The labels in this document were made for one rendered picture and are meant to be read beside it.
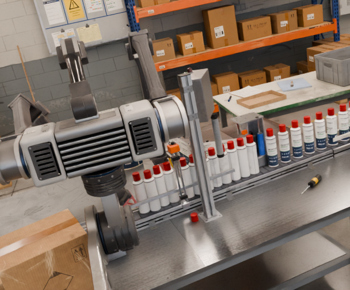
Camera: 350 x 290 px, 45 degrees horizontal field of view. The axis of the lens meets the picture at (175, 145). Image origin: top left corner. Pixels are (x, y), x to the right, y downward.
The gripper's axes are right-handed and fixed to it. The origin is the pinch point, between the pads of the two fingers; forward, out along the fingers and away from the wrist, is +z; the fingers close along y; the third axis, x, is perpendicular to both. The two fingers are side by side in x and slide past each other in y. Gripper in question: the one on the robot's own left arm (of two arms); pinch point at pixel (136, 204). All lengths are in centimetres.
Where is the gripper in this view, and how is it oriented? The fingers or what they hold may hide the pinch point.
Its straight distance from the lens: 198.1
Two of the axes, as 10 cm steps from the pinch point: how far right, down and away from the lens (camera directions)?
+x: -6.1, 7.9, -0.1
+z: 7.0, 5.5, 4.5
